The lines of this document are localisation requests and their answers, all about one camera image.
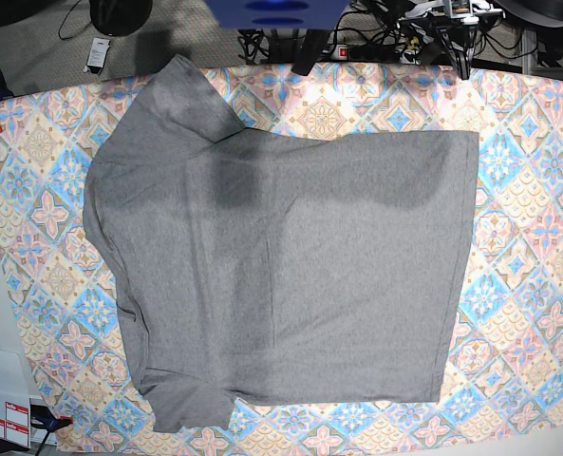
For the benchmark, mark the grey T-shirt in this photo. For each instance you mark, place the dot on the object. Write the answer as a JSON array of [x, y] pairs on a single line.
[[274, 269]]

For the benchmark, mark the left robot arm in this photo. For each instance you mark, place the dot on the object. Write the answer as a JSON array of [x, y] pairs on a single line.
[[451, 28]]

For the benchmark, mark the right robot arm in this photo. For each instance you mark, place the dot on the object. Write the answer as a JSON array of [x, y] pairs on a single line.
[[118, 18]]

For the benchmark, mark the white power strip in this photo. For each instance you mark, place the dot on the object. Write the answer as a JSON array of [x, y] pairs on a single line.
[[386, 54]]

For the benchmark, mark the white paper tag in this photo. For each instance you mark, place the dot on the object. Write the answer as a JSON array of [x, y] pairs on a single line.
[[97, 55]]

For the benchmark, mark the patterned tile tablecloth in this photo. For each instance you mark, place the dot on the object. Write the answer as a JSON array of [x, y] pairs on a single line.
[[504, 375]]

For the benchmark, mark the blue orange clamp bottom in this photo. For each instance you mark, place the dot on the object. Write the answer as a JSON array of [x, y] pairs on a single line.
[[42, 418]]

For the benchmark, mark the white label sheet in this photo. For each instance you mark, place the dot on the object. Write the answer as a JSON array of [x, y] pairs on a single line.
[[15, 417]]

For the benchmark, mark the black vertical post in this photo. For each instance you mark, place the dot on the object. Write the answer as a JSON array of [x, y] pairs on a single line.
[[310, 51]]

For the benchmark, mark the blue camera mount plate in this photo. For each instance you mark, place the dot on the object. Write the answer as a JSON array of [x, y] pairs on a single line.
[[277, 14]]

